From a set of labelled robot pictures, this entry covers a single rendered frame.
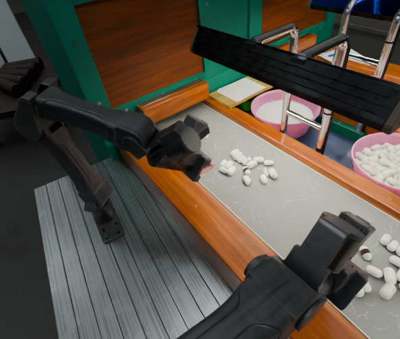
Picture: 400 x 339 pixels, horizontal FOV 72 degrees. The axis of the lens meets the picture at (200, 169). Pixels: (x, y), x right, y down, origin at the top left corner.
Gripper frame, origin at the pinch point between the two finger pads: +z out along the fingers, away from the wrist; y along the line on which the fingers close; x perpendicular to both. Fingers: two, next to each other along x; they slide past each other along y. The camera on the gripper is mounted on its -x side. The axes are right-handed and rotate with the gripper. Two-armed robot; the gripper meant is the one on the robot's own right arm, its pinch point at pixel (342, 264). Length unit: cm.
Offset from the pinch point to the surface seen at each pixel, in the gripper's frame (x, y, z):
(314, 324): 12.6, -2.6, -0.9
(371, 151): -23, 20, 47
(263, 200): 3.9, 26.7, 13.1
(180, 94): -10, 78, 10
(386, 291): 2.3, -7.3, 11.6
